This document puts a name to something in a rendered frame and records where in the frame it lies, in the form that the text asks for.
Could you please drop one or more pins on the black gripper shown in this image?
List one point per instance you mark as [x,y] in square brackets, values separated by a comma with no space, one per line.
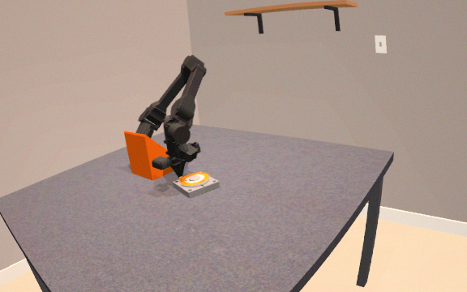
[162,163]

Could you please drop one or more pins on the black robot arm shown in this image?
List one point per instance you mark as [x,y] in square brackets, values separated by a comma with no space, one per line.
[182,112]

